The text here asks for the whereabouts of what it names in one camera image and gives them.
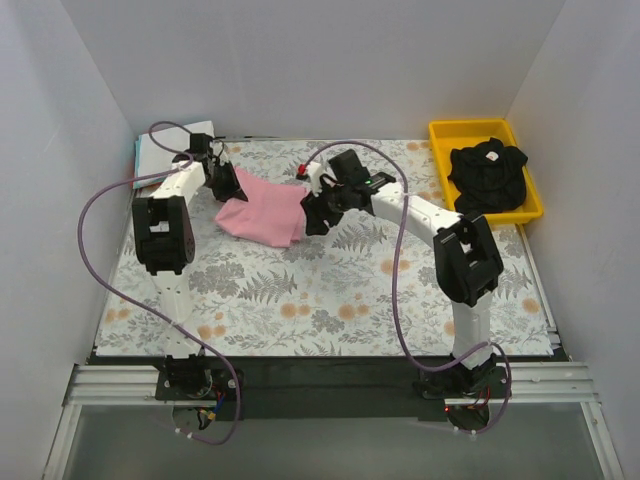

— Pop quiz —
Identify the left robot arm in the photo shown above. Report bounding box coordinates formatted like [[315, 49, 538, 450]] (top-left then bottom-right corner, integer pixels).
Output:
[[132, 133, 248, 400]]

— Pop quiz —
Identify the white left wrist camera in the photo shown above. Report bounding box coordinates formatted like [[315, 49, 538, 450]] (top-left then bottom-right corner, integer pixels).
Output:
[[211, 138, 226, 156]]

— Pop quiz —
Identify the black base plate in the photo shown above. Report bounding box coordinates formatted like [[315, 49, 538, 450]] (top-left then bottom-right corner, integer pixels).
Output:
[[154, 355, 511, 421]]

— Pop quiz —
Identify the black t-shirt in bin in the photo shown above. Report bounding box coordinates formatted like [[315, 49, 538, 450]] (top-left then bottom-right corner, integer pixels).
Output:
[[448, 137, 528, 214]]

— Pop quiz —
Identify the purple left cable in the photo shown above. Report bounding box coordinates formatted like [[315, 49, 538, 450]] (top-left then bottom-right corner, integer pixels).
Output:
[[78, 120, 244, 447]]

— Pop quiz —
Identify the pink t-shirt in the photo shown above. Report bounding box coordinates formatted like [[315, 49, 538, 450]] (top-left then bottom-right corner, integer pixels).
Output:
[[215, 167, 308, 248]]

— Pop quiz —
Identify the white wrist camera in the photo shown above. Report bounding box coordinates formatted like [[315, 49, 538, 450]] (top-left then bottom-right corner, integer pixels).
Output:
[[211, 138, 226, 156], [296, 161, 326, 196]]

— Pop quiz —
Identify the aluminium frame rail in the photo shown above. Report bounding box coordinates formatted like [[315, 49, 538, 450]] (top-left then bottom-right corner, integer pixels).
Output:
[[65, 362, 599, 406]]

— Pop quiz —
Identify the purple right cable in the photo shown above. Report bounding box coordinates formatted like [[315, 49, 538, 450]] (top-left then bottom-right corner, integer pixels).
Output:
[[297, 141, 513, 435]]

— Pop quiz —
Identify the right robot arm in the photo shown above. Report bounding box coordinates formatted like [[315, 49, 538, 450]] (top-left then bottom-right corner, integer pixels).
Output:
[[296, 149, 504, 398]]

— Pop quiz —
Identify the folded teal t-shirt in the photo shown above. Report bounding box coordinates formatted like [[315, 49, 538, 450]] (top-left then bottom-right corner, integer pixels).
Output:
[[132, 133, 149, 190]]

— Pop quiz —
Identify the purple cable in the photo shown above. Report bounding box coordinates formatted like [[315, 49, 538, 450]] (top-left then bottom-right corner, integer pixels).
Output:
[[297, 141, 513, 435], [78, 120, 244, 447]]

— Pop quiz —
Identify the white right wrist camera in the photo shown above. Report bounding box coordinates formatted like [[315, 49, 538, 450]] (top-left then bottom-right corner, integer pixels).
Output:
[[296, 161, 326, 196]]

